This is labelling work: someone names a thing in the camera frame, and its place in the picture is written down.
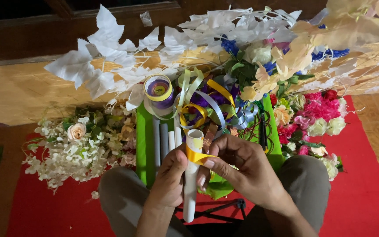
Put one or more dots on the person's left hand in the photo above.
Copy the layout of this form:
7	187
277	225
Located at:
168	181

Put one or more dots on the person's right hand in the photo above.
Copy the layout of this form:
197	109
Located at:
252	171

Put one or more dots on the yellow satin ribbon strip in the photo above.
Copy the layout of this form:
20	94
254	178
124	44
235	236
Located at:
194	157

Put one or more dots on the green paper-wrapped tray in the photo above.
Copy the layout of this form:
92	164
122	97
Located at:
145	148

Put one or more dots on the short white plastic pipe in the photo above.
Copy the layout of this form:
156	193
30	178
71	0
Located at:
171	141
178	133

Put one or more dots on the black hand tool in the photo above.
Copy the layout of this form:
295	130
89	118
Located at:
263	131

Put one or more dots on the black tripod stand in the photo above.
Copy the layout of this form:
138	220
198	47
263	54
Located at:
224	207

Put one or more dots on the person's left leg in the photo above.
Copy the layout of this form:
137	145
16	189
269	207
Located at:
120	200

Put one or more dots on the person's leg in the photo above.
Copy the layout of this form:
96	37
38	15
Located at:
120	200
308	187

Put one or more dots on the copper glitter ribbon strip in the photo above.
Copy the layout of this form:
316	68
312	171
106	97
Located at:
209	138

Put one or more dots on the person's right leg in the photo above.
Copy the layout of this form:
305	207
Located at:
308	187

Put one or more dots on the heap of pink and red artificial flowers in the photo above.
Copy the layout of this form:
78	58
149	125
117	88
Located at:
311	121

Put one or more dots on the heap of loose coloured ribbons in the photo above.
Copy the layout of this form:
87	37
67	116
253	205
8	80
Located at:
209	102

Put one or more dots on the purple and yellow ribbon spool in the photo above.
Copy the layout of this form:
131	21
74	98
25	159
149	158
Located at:
159	92

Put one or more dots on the heap of white artificial blossoms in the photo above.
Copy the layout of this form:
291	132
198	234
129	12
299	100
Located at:
77	151

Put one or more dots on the cream and blue flower bouquet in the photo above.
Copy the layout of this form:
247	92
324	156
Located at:
262	69

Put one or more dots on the peach artificial rose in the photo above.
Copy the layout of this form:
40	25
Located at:
76	131

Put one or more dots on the red floor mat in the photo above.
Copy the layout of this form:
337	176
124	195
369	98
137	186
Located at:
357	191

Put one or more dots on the white artificial leaf garland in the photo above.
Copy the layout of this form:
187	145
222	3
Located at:
137	56

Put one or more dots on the clear tape scrap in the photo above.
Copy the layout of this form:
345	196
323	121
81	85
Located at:
146	18

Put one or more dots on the cream artificial leaf branch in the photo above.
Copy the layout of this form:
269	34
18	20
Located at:
340	29

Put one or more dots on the dark wooden door frame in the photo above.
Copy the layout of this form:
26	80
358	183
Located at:
28	29

